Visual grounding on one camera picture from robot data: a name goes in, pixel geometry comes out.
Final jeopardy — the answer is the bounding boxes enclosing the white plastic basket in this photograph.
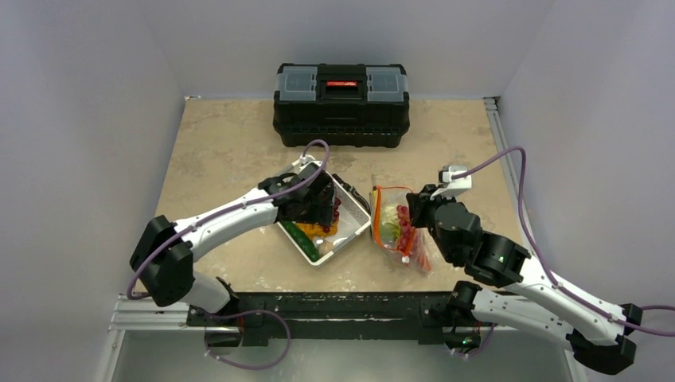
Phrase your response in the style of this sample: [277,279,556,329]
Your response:
[277,174,370,267]

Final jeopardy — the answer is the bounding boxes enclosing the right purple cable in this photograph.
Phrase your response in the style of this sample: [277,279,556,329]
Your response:
[451,146,675,337]

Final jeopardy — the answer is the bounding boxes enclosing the dark green cucumber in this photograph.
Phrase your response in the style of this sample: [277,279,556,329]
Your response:
[279,220,320,262]

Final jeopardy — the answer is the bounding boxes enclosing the green cabbage head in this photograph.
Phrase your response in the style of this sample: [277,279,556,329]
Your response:
[378,204,401,244]

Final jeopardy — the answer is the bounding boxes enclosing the black wire stripper pliers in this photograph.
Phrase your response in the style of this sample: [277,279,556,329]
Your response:
[332,173,372,214]

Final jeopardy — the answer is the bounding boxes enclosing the black plastic toolbox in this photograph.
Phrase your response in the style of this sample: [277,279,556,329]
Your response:
[272,63,411,148]

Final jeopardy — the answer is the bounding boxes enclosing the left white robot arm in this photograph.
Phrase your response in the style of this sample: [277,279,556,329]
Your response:
[130,171,335,325]

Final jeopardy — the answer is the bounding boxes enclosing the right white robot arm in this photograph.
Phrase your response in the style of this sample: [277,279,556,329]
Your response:
[406,185,642,375]

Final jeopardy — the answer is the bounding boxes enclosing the clear zip top bag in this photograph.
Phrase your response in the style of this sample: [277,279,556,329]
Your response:
[369,184,431,274]

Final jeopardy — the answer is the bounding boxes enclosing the orange plastic carrot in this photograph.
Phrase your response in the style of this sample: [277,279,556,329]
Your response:
[409,241,431,273]

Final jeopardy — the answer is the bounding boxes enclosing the red grape bunch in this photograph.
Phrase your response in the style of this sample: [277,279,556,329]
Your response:
[396,205,423,265]

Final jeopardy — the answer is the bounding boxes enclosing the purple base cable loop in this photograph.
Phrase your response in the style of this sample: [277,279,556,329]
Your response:
[195,306,292,371]

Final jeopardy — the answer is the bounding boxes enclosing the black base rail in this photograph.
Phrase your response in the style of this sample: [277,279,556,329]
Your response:
[186,291,490,346]

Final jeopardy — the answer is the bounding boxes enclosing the aluminium table edge rail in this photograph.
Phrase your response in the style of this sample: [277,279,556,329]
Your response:
[483,97,536,255]

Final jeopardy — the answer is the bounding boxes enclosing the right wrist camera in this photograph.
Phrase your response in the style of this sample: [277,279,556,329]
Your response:
[433,165,472,199]

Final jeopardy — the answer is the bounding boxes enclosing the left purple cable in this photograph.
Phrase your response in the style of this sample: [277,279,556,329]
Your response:
[125,138,332,302]

